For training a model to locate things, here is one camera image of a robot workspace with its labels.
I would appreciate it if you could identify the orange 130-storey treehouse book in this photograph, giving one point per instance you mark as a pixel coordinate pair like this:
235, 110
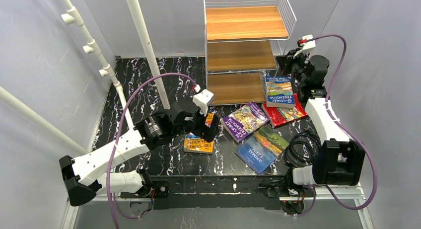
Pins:
196, 144

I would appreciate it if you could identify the blue 91-storey treehouse book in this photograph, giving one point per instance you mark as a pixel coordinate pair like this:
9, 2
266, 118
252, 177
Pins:
279, 93

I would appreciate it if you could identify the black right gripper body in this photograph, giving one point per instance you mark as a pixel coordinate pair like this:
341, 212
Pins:
292, 63

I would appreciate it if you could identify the purple 52-storey treehouse book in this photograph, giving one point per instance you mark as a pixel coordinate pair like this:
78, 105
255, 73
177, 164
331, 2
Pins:
244, 121

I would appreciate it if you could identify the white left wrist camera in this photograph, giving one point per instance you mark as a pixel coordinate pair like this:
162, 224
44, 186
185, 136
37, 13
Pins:
203, 98

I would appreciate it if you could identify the blue animal farm book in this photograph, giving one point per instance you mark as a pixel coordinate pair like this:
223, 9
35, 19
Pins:
262, 149

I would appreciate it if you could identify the white pvc pipe frame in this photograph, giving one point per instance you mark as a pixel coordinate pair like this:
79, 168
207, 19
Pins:
72, 16

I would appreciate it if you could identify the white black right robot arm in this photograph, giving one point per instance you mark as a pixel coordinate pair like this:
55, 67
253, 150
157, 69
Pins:
340, 158

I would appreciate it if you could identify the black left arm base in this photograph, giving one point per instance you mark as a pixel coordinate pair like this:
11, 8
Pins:
158, 188

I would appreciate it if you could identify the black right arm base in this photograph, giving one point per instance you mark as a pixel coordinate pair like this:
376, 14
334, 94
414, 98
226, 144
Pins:
286, 191

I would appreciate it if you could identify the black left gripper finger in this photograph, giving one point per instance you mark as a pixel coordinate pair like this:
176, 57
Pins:
198, 130
211, 128

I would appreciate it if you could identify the white wire wooden shelf rack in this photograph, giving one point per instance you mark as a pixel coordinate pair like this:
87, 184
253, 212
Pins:
242, 40

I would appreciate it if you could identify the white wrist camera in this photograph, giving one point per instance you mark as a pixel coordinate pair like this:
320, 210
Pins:
305, 45
203, 98

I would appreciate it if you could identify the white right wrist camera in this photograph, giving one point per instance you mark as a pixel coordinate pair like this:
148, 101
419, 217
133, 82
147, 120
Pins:
305, 45

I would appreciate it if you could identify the red treehouse book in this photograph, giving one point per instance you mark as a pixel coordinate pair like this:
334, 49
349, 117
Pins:
282, 116

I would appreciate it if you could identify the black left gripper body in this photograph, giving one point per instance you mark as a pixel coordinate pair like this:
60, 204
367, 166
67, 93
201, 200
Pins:
200, 122

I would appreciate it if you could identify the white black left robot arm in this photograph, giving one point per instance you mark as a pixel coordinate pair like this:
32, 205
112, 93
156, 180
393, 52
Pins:
86, 177

